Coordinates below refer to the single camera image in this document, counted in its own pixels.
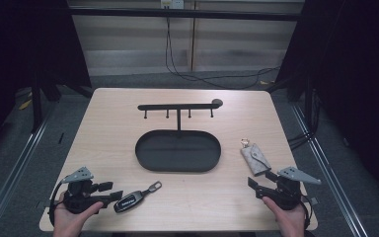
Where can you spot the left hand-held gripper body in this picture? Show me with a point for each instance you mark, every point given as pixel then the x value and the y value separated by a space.
pixel 79 197

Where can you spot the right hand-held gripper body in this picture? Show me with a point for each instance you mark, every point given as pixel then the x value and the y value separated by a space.
pixel 288 194

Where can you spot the black car key fob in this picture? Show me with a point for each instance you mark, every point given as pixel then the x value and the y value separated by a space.
pixel 128 201

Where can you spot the grey key pouch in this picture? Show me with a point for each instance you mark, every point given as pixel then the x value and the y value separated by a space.
pixel 255 159

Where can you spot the person's left hand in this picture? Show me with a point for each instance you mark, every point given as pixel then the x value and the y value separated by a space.
pixel 67 222

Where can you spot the person's right hand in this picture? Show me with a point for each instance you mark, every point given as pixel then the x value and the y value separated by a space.
pixel 291 222

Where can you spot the black metal stand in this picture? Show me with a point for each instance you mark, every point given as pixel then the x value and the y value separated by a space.
pixel 37 105
pixel 308 105

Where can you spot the black key rack with tray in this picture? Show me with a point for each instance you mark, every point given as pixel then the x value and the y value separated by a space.
pixel 177 151

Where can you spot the yellow tape strip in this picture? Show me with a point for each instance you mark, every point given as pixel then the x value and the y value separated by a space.
pixel 25 104

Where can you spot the dark curtain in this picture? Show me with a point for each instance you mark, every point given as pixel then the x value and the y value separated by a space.
pixel 352 65
pixel 23 42

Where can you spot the aluminium floor rail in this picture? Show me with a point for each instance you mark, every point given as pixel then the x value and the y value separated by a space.
pixel 329 171
pixel 16 168

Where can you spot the black horizontal frame bar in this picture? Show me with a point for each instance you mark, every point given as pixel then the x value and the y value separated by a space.
pixel 184 14

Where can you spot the white wall socket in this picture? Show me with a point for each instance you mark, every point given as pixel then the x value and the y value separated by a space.
pixel 172 4

